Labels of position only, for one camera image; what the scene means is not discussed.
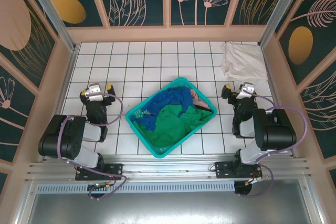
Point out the teal plastic laundry basket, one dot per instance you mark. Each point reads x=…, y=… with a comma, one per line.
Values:
x=141, y=140

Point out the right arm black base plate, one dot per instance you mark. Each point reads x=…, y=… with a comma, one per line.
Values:
x=223, y=170

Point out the green t-shirt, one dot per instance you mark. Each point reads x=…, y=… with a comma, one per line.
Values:
x=170, y=124

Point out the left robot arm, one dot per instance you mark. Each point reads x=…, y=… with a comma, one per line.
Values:
x=52, y=140

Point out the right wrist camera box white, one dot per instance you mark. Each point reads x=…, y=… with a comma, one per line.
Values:
x=247, y=89

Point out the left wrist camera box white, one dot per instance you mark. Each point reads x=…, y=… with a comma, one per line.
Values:
x=95, y=91

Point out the pink t-shirt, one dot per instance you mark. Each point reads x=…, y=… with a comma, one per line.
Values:
x=195, y=96

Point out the aluminium corner post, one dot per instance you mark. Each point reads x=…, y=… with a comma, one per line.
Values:
x=281, y=6
x=52, y=11

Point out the white folded t-shirt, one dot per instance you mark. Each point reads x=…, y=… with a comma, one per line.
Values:
x=242, y=60

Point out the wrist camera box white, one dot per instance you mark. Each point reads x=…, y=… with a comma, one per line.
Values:
x=95, y=91
x=247, y=89

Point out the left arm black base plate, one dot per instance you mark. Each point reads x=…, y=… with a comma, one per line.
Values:
x=115, y=170

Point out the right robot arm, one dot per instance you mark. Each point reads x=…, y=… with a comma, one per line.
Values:
x=278, y=132

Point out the blue t-shirt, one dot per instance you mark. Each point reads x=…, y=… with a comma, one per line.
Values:
x=170, y=100

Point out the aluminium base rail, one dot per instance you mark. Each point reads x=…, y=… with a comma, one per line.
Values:
x=170, y=167

